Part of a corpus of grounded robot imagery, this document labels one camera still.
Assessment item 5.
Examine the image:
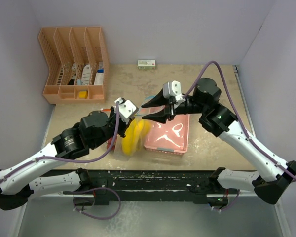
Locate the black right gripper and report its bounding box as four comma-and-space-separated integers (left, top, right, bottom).
142, 87, 207, 123

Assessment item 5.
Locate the clear blue-zipper bag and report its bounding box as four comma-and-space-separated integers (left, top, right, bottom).
115, 95, 164, 158

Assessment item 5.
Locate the yellow banana bunch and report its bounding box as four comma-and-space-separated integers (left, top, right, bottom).
121, 120, 141, 156

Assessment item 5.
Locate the red strawberry cluster with leaves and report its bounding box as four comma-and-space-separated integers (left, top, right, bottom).
106, 138, 116, 151

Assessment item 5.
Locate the clear orange-zipper bag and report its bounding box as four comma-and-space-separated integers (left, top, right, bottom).
99, 104, 121, 158

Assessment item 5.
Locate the yellow mango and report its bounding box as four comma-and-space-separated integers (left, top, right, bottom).
138, 119, 151, 140

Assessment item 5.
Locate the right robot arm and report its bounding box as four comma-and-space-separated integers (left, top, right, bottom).
141, 78, 296, 205

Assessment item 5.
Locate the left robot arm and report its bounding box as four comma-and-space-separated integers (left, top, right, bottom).
0, 105, 138, 210

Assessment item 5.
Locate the pink plastic basket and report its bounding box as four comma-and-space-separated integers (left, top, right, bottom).
144, 115, 190, 156

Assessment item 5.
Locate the green white small box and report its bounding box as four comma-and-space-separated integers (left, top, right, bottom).
137, 59, 156, 70

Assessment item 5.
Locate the yellow sponge in organizer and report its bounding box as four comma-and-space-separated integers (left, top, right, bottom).
78, 91, 88, 99

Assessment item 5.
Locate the white tube in organizer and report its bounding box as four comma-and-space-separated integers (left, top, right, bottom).
81, 64, 91, 85

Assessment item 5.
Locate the orange desk file organizer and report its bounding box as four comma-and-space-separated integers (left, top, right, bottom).
38, 26, 110, 104

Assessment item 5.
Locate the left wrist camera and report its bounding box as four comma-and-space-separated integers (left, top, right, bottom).
113, 97, 139, 123

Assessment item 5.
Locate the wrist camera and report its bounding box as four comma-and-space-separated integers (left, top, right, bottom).
162, 80, 185, 103
113, 97, 139, 123

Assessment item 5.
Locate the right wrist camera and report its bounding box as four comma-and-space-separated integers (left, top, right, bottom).
162, 80, 185, 103

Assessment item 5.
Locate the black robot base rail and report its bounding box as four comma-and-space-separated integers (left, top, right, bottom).
82, 170, 237, 205

